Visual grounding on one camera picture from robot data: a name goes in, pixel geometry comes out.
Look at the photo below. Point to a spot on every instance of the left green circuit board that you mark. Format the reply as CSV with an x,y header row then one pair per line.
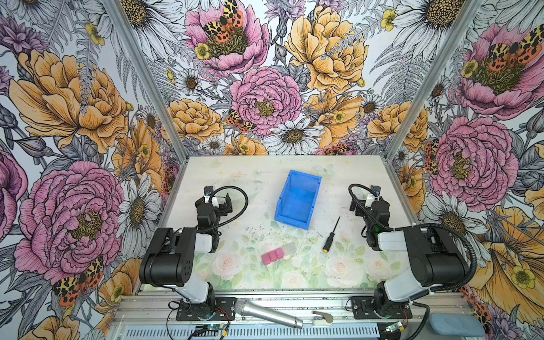
x,y
211,330

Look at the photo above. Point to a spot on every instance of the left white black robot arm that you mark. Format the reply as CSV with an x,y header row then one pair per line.
x,y
169,259

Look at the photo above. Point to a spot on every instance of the blue grey cushion pad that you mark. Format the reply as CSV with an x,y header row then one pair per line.
x,y
456,325

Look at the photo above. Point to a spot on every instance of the right green circuit board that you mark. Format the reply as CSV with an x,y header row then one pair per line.
x,y
394,327

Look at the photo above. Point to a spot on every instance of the green circuit board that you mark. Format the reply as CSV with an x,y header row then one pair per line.
x,y
394,327
211,330

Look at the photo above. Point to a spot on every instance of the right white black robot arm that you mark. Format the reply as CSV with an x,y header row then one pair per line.
x,y
440,258

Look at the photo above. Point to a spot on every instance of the blue plastic bin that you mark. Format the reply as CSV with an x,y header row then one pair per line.
x,y
297,200

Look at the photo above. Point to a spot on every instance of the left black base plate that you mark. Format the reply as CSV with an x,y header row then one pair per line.
x,y
218,309

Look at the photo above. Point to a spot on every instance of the black handled screwdriver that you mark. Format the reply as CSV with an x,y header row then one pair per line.
x,y
327,245

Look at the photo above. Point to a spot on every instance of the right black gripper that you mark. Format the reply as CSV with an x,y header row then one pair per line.
x,y
359,212

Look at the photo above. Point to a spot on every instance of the pink translucent block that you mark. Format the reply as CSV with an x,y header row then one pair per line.
x,y
279,253

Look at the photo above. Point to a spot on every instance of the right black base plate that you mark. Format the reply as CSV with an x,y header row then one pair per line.
x,y
365,308

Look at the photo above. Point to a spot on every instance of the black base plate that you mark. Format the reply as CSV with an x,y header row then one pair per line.
x,y
218,309
365,308

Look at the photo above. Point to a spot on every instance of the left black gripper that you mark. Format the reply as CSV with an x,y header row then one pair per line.
x,y
225,207

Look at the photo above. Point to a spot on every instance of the beige latch handle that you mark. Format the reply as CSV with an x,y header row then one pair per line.
x,y
322,319

